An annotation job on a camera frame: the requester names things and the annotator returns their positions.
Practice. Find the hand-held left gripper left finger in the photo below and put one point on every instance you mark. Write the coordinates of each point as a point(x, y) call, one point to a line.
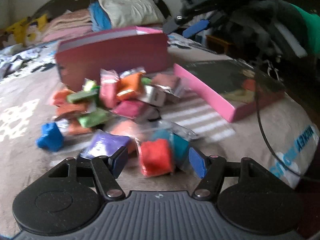
point(120, 160)

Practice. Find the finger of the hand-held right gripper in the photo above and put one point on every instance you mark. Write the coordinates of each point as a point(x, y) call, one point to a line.
point(175, 23)
point(196, 28)

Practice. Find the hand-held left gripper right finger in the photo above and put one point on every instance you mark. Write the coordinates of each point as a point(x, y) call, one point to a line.
point(198, 163)

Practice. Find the red clay packet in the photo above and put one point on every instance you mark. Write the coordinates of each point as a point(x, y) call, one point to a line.
point(156, 157)

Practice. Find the pile of colourful clay packets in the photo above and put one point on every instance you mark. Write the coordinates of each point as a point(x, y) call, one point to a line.
point(125, 100)

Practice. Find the pink cardboard box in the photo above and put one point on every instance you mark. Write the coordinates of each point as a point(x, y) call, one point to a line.
point(112, 57)

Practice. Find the wooden stool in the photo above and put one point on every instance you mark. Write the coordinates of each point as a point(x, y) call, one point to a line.
point(220, 43)

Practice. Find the cream pillow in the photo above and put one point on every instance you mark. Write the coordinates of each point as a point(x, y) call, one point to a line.
point(130, 8)

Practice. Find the pink box lid doll picture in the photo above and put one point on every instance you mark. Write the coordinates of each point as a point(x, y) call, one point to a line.
point(225, 87)

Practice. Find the white charger cube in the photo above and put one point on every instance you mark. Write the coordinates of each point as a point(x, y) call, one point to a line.
point(153, 96)

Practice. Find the blue toy figure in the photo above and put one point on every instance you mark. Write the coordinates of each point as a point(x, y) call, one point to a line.
point(50, 137)

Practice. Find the blue pillow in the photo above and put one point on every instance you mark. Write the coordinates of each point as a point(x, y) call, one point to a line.
point(100, 17)

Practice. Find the dark wooden headboard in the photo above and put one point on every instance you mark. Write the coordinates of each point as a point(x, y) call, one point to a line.
point(75, 0)

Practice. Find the folded beige blanket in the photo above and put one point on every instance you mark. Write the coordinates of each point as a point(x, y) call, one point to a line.
point(67, 22)

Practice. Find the folded pink blanket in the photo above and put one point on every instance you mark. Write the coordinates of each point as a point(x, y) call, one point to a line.
point(67, 36)

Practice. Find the crumpled light clothes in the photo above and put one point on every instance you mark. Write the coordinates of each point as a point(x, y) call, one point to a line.
point(22, 60)

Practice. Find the yellow plush toy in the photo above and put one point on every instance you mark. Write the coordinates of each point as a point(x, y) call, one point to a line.
point(27, 28)

